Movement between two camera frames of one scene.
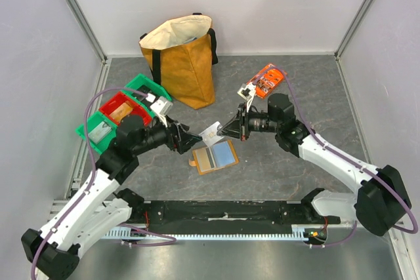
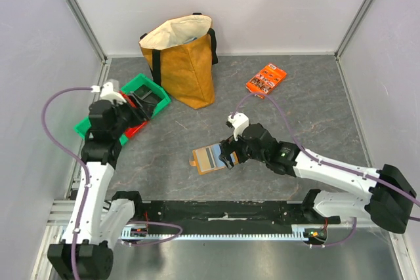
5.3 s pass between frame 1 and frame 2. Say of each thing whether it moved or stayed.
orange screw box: stayed
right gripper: moved
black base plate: stayed
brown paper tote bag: stayed
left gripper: moved
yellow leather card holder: stayed
